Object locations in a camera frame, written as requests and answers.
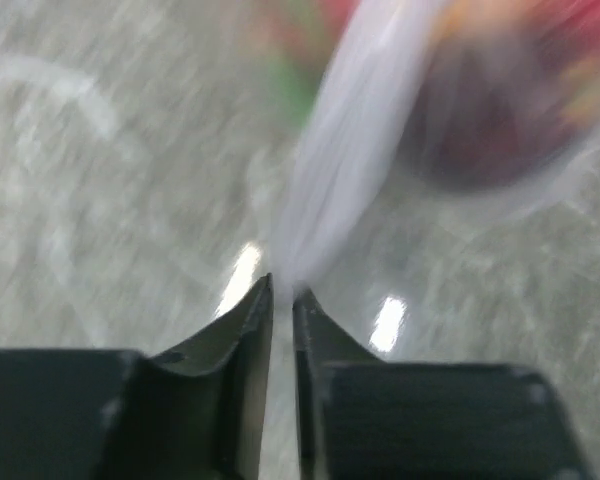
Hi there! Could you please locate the clear plastic bag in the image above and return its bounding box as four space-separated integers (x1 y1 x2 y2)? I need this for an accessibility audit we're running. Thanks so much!
253 1 600 296

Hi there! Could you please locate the pink fake dragon fruit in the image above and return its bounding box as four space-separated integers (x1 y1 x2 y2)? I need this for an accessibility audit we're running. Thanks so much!
252 0 359 123

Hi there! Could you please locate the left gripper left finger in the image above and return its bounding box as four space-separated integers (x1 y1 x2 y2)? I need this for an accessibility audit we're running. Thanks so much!
153 275 274 479

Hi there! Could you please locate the bright red fake apple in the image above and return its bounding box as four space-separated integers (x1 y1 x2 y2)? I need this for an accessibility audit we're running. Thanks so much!
543 0 600 52

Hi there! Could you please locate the dark red fake apple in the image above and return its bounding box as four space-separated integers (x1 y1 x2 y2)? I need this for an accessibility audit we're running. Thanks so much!
399 32 600 193

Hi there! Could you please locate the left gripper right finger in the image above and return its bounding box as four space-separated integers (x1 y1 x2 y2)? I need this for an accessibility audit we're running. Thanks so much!
292 290 380 479

